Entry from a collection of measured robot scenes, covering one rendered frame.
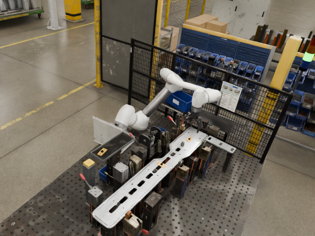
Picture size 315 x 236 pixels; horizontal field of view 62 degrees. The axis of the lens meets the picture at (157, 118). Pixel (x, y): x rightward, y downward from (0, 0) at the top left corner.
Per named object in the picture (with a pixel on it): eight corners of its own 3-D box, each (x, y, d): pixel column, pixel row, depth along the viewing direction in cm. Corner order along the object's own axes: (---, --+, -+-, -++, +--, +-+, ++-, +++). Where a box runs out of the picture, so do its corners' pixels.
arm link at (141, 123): (124, 120, 297) (138, 127, 311) (129, 129, 285) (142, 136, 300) (171, 69, 280) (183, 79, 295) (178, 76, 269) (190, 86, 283)
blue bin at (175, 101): (184, 113, 288) (187, 103, 281) (165, 101, 305) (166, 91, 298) (194, 108, 299) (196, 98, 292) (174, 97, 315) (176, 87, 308)
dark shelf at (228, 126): (226, 135, 268) (227, 133, 266) (155, 102, 307) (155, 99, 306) (234, 126, 283) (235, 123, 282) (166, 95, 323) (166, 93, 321)
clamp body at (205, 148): (202, 180, 254) (209, 153, 235) (191, 174, 259) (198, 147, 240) (206, 175, 260) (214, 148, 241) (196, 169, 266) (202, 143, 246)
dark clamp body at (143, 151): (140, 187, 240) (143, 155, 219) (129, 179, 246) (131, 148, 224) (147, 180, 247) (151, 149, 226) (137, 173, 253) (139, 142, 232)
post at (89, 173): (90, 207, 216) (88, 169, 191) (84, 202, 219) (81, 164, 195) (97, 202, 221) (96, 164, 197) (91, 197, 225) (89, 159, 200)
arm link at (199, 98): (195, 109, 228) (207, 106, 234) (198, 93, 219) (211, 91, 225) (188, 102, 236) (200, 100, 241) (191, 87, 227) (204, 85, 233)
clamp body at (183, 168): (180, 201, 231) (187, 173, 211) (168, 194, 236) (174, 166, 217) (185, 195, 237) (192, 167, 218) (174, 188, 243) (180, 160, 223)
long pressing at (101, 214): (112, 233, 169) (112, 232, 168) (88, 213, 179) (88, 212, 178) (209, 136, 266) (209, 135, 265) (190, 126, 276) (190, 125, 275)
